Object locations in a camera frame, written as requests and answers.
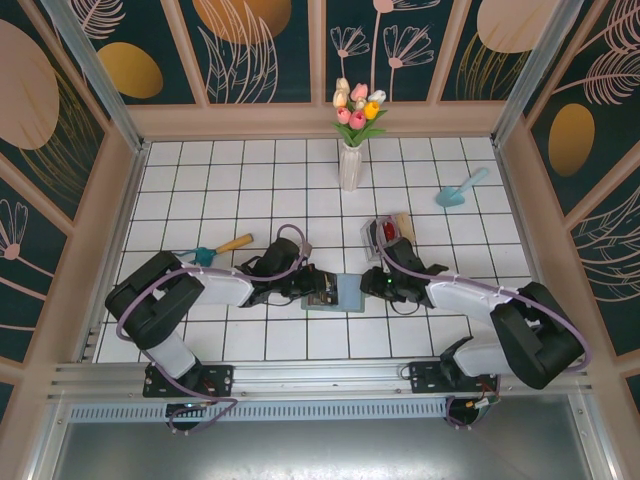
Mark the clear acrylic card box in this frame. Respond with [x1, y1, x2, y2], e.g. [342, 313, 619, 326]
[359, 212, 417, 265]

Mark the green leather card holder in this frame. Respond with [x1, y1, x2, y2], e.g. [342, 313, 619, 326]
[299, 272, 367, 313]

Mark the slotted grey cable duct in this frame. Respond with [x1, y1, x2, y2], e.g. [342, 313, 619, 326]
[67, 402, 451, 424]

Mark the white ribbed vase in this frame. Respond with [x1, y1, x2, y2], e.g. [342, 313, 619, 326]
[338, 141, 362, 193]

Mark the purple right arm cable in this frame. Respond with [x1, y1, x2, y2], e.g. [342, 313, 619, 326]
[375, 217, 590, 431]

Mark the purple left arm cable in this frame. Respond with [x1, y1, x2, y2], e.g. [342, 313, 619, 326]
[115, 223, 315, 434]

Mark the aluminium frame post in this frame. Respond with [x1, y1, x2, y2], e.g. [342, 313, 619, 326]
[39, 0, 151, 154]
[491, 0, 586, 149]

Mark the aluminium mounting rail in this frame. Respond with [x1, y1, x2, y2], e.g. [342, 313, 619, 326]
[47, 360, 594, 402]

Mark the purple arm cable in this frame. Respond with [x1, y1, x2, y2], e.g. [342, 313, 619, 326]
[375, 217, 590, 431]
[115, 223, 315, 434]

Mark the gold credit card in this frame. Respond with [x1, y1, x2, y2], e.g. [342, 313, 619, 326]
[397, 213, 417, 245]

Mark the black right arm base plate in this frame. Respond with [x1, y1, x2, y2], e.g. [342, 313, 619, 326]
[408, 360, 501, 396]

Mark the artificial tulip bouquet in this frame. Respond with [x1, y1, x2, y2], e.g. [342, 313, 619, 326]
[331, 77, 389, 149]

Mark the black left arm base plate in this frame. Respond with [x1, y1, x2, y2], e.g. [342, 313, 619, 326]
[143, 363, 235, 399]

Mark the teal rake with wooden handle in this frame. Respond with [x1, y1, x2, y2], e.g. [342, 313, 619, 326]
[179, 233, 255, 266]

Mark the light blue plastic trowel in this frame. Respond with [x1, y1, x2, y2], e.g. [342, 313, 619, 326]
[433, 167, 490, 209]

